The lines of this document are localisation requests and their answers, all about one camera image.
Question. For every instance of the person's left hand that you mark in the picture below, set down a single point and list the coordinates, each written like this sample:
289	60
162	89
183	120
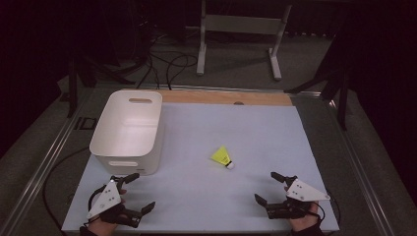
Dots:
105	226

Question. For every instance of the person's right hand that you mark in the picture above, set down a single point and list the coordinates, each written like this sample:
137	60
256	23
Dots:
305	222

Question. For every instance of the aluminium frame rail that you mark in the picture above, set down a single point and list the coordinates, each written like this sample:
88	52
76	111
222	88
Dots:
364	170
42	164

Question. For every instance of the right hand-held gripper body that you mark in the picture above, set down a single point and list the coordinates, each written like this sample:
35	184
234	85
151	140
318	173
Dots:
303	192

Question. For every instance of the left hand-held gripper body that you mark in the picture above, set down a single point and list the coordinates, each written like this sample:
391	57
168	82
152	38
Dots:
106	198

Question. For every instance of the yellow shuttlecock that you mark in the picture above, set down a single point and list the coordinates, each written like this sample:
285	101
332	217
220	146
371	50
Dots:
223	157

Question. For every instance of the white plastic storage bin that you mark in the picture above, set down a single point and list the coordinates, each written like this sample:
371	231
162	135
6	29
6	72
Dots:
129	131

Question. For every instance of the white metal stand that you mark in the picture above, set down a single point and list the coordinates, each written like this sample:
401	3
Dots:
242	24

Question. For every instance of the black tripod stand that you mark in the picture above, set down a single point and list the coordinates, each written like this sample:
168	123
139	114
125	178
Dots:
82	75
334	82

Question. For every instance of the light blue table mat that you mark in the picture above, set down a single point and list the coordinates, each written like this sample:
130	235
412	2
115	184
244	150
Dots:
229	137

